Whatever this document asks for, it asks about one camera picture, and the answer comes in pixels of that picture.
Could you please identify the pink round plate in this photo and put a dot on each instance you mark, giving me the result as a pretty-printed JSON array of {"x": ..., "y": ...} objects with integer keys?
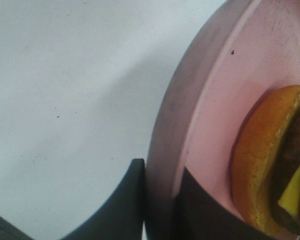
[{"x": 245, "y": 50}]

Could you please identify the toy burger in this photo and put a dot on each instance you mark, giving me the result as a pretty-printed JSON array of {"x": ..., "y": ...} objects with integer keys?
[{"x": 265, "y": 168}]

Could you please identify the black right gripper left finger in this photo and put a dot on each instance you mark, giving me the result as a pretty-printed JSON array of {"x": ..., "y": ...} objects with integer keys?
[{"x": 121, "y": 217}]

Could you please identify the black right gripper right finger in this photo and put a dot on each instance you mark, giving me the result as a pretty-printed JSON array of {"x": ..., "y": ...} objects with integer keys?
[{"x": 201, "y": 217}]

